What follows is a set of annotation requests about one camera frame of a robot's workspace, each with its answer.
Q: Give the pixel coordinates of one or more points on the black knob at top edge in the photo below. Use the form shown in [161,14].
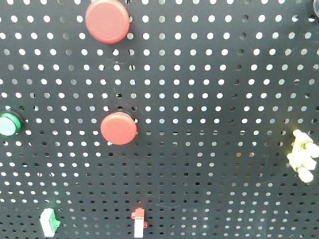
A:
[316,7]

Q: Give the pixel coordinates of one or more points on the red mushroom push button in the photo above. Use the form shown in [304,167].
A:
[118,128]

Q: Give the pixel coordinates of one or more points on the black perforated pegboard panel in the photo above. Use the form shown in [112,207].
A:
[216,89]

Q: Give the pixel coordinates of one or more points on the large upper red push button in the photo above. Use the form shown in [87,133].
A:
[107,21]

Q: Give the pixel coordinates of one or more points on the green round push button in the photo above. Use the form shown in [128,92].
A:
[10,123]

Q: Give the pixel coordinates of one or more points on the white and red rocker switch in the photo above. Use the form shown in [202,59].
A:
[138,215]

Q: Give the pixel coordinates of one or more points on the white and green rocker switch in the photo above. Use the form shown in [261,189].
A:
[49,223]

